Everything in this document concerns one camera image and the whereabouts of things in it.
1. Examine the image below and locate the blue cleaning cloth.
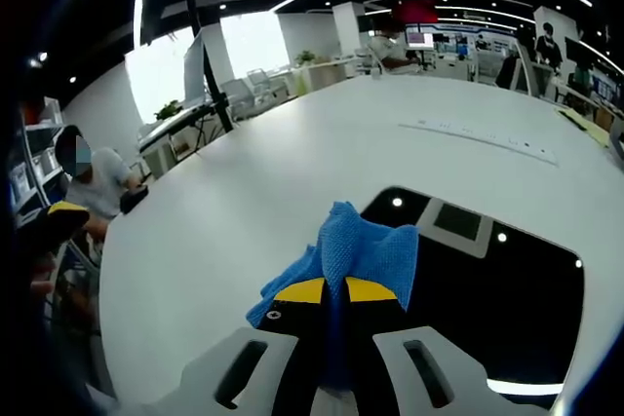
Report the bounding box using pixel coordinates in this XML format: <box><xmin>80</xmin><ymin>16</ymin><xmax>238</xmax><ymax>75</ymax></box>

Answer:
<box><xmin>246</xmin><ymin>200</ymin><xmax>420</xmax><ymax>391</ymax></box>

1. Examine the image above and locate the storage shelf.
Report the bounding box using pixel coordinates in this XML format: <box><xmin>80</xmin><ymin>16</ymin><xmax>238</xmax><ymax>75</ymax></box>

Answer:
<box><xmin>8</xmin><ymin>97</ymin><xmax>68</xmax><ymax>223</ymax></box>

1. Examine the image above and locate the red wall screen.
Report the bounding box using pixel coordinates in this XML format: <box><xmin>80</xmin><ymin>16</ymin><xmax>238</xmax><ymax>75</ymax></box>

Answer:
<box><xmin>391</xmin><ymin>0</ymin><xmax>440</xmax><ymax>24</ymax></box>

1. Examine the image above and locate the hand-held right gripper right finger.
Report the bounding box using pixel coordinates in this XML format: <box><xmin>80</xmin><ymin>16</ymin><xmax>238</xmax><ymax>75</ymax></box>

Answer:
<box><xmin>340</xmin><ymin>275</ymin><xmax>553</xmax><ymax>416</ymax></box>

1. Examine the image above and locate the white table power strip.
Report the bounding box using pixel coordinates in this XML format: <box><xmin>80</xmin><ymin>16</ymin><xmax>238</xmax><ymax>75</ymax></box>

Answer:
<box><xmin>398</xmin><ymin>118</ymin><xmax>559</xmax><ymax>167</ymax></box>

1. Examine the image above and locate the black stand pole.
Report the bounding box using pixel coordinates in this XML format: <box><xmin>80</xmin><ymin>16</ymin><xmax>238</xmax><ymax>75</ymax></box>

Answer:
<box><xmin>181</xmin><ymin>0</ymin><xmax>235</xmax><ymax>134</ymax></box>

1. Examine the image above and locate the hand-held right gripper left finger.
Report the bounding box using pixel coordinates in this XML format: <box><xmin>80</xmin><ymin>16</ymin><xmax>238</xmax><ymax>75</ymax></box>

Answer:
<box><xmin>114</xmin><ymin>277</ymin><xmax>338</xmax><ymax>416</ymax></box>

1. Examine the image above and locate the person's left hand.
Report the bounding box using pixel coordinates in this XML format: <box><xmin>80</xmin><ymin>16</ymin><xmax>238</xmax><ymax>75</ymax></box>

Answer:
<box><xmin>28</xmin><ymin>264</ymin><xmax>56</xmax><ymax>298</ymax></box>

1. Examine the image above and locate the white office chair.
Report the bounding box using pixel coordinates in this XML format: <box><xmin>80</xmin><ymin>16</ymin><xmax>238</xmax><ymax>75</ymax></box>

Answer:
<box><xmin>495</xmin><ymin>42</ymin><xmax>543</xmax><ymax>96</ymax></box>

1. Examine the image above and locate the dark computer monitor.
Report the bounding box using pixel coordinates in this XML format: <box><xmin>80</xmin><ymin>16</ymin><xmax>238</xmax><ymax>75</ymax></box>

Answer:
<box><xmin>564</xmin><ymin>35</ymin><xmax>595</xmax><ymax>67</ymax></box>
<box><xmin>181</xmin><ymin>28</ymin><xmax>210</xmax><ymax>106</ymax></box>

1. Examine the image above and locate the row of white chairs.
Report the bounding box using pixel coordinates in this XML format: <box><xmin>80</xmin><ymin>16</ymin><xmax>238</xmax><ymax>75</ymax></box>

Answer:
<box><xmin>220</xmin><ymin>66</ymin><xmax>290</xmax><ymax>121</ymax></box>

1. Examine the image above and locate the black device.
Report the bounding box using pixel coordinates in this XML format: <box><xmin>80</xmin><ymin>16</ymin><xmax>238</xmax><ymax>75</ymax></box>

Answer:
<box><xmin>118</xmin><ymin>184</ymin><xmax>150</xmax><ymax>215</ymax></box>

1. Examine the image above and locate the yellow paper sheet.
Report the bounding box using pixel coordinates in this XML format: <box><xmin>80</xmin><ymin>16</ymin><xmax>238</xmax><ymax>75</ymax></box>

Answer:
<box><xmin>554</xmin><ymin>105</ymin><xmax>611</xmax><ymax>149</ymax></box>

